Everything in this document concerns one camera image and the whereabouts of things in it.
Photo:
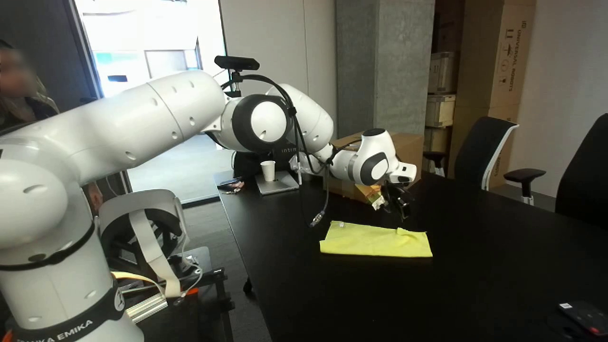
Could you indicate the person at left edge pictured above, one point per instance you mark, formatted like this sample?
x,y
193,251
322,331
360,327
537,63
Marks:
x,y
24,96

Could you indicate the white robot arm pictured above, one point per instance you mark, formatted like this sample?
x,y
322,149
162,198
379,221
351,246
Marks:
x,y
56,276

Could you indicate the black white office chair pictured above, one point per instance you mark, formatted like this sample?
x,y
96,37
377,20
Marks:
x,y
480,151

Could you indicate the black camera on stand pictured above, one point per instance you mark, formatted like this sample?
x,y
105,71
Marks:
x,y
235,67

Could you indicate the black chair at right edge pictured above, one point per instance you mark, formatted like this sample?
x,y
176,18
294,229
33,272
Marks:
x,y
582,193

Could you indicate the white paper cup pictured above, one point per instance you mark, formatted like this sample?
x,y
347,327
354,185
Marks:
x,y
269,170

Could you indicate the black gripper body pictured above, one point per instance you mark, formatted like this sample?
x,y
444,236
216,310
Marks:
x,y
390,198

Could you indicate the yellow cloth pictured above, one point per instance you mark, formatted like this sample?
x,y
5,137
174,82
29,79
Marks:
x,y
368,240

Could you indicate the tall brown cardboard box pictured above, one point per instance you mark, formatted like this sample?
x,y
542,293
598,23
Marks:
x,y
512,58

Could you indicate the black device with red button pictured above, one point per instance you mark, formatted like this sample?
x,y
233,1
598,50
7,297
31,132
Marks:
x,y
588,316

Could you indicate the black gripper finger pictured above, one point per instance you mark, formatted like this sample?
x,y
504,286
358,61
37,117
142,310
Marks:
x,y
406,212

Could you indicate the white VR headset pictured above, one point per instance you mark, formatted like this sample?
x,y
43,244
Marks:
x,y
145,232

